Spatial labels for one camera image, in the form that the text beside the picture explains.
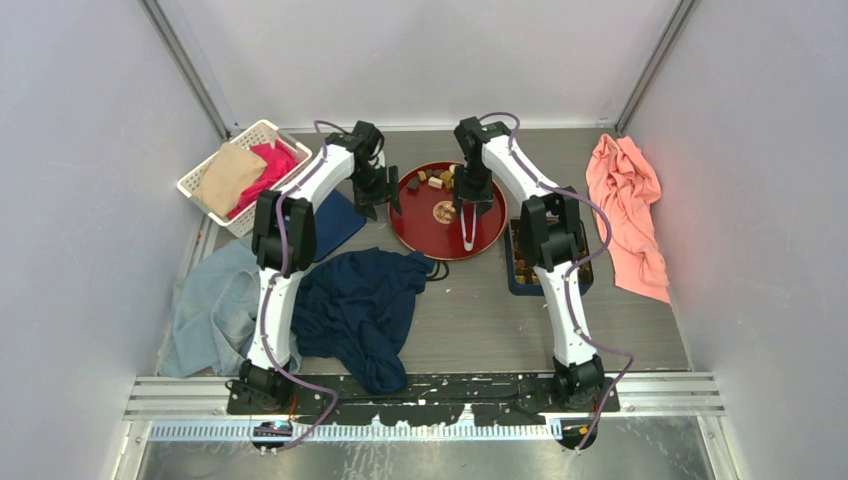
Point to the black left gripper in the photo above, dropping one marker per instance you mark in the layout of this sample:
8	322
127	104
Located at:
387	191

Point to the salmon pink cloth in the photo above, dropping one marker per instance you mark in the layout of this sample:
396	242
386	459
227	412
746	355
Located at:
624	185

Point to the dark blue cloth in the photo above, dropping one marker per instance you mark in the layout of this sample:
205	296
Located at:
358	308

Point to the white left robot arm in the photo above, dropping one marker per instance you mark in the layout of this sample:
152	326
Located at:
284	242

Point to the blue chocolate tin box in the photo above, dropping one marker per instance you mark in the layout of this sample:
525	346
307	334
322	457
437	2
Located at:
521	278

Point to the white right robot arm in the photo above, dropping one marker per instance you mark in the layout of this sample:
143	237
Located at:
550	239

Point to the clear plastic metal tongs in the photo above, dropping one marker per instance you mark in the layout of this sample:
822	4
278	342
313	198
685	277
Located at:
468	223

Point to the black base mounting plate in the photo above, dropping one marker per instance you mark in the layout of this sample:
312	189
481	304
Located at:
491	399

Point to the blue tin lid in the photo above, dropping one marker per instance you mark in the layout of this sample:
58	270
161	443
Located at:
336	221

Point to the red round tray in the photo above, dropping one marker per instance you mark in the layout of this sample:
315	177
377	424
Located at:
431	225

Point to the beige cloth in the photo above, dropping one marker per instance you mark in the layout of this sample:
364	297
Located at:
231	171

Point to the white plastic basket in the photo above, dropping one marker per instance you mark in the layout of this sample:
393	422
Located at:
262	131

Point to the pink magenta cloth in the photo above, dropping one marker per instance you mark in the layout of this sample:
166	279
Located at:
279	162

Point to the light blue cloth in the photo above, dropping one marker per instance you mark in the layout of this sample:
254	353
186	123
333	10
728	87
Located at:
214	311

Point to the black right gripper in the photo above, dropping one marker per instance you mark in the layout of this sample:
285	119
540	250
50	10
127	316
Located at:
482	197

